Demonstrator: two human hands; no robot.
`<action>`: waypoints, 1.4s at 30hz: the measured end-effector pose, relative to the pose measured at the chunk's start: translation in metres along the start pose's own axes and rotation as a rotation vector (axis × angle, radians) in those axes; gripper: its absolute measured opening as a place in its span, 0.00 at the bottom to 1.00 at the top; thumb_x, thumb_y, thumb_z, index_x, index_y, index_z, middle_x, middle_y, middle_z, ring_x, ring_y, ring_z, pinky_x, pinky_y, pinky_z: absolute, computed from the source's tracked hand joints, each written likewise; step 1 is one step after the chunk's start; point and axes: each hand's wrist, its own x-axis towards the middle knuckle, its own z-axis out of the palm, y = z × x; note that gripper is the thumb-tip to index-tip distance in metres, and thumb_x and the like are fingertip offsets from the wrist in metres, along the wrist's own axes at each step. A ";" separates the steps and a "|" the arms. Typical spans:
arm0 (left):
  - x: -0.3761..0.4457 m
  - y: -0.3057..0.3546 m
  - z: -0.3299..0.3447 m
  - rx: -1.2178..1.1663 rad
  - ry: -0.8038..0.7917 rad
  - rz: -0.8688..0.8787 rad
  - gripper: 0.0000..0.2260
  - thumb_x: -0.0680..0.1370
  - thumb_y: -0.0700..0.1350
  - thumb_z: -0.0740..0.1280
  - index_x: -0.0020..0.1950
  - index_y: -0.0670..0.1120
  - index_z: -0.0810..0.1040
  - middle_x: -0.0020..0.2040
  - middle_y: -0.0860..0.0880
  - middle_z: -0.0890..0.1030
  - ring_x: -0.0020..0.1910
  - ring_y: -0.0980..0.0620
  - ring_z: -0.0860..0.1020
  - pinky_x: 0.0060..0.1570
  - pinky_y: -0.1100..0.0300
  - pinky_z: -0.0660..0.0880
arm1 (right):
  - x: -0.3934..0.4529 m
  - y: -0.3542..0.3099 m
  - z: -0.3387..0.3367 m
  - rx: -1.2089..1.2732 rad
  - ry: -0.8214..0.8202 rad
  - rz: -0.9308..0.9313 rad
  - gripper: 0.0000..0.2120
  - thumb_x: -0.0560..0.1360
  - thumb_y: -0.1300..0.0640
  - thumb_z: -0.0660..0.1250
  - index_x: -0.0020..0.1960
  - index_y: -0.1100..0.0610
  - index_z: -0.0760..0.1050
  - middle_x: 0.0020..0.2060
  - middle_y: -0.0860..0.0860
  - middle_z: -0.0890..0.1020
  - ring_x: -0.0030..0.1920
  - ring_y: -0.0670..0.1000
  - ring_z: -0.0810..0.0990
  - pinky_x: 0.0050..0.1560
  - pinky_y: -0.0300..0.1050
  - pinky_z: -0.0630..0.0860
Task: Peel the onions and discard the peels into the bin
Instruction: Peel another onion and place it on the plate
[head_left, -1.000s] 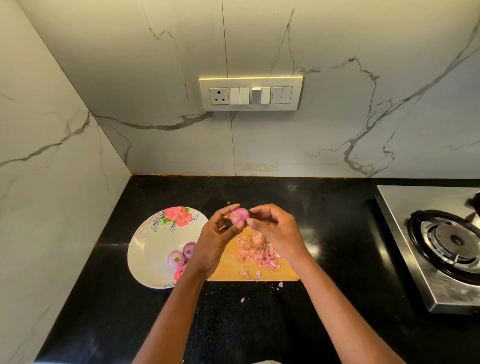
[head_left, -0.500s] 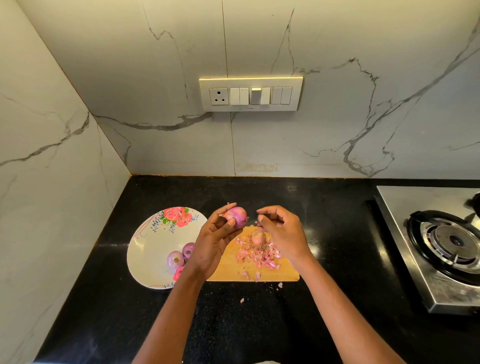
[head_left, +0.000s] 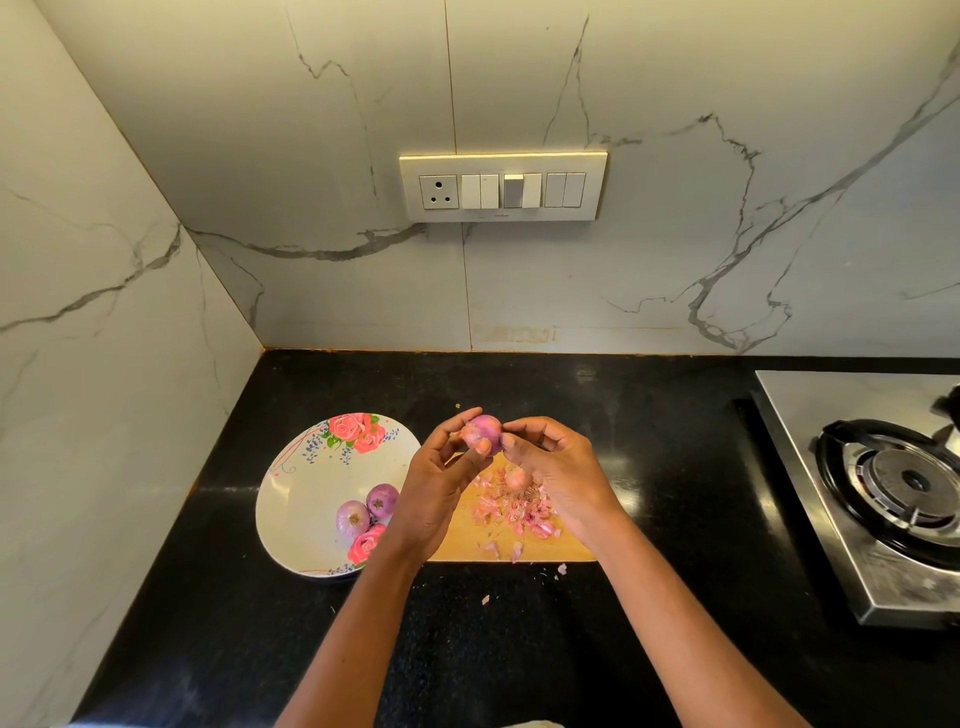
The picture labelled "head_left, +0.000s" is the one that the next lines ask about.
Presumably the person's left hand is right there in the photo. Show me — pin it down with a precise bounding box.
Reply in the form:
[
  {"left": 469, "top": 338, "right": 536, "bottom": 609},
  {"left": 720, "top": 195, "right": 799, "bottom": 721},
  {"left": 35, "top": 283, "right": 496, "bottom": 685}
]
[{"left": 384, "top": 406, "right": 497, "bottom": 563}]

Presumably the person's right hand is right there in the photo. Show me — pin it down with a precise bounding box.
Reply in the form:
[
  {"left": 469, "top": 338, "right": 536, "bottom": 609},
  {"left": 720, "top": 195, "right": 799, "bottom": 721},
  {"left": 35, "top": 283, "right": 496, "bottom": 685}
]
[{"left": 499, "top": 415, "right": 629, "bottom": 545}]

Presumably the pile of onion peels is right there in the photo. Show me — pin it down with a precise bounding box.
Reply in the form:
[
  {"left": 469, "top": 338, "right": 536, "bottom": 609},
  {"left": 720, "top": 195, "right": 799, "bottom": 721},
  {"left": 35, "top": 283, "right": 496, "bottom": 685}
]
[{"left": 469, "top": 474, "right": 567, "bottom": 606}]

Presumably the person's right forearm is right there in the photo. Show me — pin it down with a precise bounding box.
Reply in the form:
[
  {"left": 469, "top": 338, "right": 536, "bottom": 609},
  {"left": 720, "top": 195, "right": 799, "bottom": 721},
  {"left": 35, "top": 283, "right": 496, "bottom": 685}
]
[{"left": 582, "top": 516, "right": 812, "bottom": 728}]

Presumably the person's left forearm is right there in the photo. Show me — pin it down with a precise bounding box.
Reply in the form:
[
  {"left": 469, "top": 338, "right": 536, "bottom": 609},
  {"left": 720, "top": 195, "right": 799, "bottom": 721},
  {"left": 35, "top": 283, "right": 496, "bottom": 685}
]
[{"left": 276, "top": 537, "right": 440, "bottom": 728}]

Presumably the wooden cutting board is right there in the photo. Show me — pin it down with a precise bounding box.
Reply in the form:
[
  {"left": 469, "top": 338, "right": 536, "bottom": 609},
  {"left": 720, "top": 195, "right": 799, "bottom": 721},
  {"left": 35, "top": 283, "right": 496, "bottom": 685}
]
[{"left": 427, "top": 454, "right": 599, "bottom": 564}]

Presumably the black stone countertop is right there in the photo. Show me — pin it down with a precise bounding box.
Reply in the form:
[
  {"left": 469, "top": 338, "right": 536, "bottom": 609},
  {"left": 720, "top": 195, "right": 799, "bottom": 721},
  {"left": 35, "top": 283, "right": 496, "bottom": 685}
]
[{"left": 72, "top": 349, "right": 960, "bottom": 728}]

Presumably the white floral plate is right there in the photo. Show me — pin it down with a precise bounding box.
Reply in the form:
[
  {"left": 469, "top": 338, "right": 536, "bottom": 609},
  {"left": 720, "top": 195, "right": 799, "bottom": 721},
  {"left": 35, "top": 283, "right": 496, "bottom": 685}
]
[{"left": 255, "top": 412, "right": 423, "bottom": 579}]

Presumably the stainless steel gas stove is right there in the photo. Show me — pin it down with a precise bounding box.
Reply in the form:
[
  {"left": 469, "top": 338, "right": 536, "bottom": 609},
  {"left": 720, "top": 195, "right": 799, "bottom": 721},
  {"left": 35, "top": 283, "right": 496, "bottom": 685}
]
[{"left": 753, "top": 370, "right": 960, "bottom": 629}]

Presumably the white wall switch panel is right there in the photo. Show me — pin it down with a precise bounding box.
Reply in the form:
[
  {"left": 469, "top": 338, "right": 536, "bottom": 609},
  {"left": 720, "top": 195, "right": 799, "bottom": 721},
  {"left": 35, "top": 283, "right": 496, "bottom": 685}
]
[{"left": 399, "top": 148, "right": 609, "bottom": 224}]

